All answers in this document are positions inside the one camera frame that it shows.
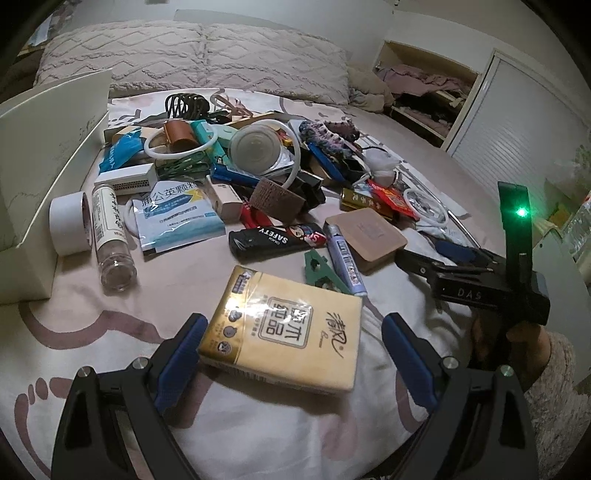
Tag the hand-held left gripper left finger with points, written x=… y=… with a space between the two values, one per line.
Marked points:
x=180 y=355

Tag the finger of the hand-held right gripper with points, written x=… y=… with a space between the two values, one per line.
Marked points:
x=457 y=251
x=415 y=259

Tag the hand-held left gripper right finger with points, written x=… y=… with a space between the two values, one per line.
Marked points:
x=408 y=355

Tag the yellow tissue pack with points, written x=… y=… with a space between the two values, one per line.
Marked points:
x=281 y=327

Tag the white shoe box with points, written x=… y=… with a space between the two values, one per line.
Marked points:
x=46 y=152

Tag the person's right forearm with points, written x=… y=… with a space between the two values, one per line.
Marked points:
x=563 y=369

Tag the person's right hand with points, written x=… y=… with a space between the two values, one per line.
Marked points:
x=535 y=350

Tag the telescopic metal rod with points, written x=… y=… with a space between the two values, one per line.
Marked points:
x=464 y=233

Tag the tan square case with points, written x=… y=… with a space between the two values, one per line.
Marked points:
x=369 y=235

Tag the white side table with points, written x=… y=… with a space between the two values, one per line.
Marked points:
x=554 y=249

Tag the grey bed sheet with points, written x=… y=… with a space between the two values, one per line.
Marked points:
x=471 y=194

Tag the red snack packet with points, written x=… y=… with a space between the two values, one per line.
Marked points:
x=392 y=198

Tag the lilac marker pen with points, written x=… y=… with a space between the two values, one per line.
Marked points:
x=344 y=258

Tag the gold brown packet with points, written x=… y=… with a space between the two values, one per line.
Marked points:
x=360 y=201

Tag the green plastic clip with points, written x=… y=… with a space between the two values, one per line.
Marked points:
x=323 y=274

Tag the crumpled white plastic bag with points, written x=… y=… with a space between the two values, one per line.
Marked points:
x=382 y=166

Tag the small black box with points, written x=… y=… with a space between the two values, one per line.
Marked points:
x=310 y=187

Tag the dark blue pen case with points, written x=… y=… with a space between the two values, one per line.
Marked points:
x=323 y=159

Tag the blue white medicine sachet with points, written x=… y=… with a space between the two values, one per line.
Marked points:
x=178 y=217

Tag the clear plastic bottle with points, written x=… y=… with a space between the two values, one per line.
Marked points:
x=111 y=230

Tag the black lighter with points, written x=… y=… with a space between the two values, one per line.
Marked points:
x=272 y=242

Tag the pile of dark clothes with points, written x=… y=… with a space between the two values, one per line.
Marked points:
x=425 y=110

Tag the white shutter door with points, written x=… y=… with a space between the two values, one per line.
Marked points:
x=521 y=120

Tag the brown tape roll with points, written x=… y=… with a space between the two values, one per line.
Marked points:
x=277 y=198

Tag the purple knitted hair claw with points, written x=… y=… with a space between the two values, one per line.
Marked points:
x=330 y=134

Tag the small cream box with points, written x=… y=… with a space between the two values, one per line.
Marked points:
x=224 y=198

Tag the white tape roll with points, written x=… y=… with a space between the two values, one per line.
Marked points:
x=69 y=221

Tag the beige plush cushion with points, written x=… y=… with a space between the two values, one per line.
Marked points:
x=371 y=90

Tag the pile of pink clothes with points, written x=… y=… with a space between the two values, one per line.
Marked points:
x=420 y=76

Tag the white rectangular device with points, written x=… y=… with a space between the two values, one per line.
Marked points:
x=127 y=179

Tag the blue rectangular case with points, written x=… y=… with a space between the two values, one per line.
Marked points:
x=233 y=174

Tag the blue packet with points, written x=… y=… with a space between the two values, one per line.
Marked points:
x=122 y=154

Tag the light wooden board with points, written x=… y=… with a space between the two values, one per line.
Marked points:
x=258 y=121

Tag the brown leather cup sleeve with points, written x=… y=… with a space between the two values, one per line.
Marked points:
x=180 y=136

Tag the pink hair clip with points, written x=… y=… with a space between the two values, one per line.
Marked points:
x=231 y=108

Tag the beige tufted pillow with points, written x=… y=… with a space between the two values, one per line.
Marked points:
x=120 y=55
x=277 y=60

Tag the black hair claw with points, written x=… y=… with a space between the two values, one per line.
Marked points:
x=184 y=106

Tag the brown blanket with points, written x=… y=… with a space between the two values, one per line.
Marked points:
x=14 y=69

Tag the wall niche shelf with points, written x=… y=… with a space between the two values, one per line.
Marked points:
x=383 y=50

